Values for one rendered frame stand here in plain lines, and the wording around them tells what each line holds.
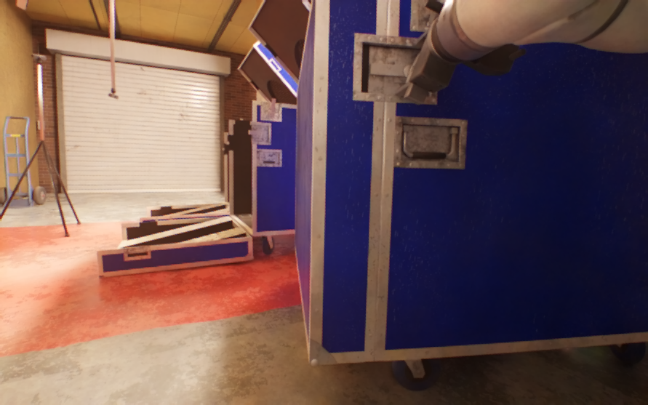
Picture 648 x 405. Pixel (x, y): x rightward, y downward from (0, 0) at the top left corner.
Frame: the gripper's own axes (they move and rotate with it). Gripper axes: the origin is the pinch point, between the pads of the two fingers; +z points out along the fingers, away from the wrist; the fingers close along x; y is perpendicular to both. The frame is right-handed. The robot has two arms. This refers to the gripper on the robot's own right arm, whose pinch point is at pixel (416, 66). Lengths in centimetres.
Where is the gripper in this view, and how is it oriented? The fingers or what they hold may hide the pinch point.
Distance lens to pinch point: 68.5
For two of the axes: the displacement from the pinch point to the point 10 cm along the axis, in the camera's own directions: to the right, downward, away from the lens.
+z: -1.2, -1.1, 9.9
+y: -9.2, -3.6, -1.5
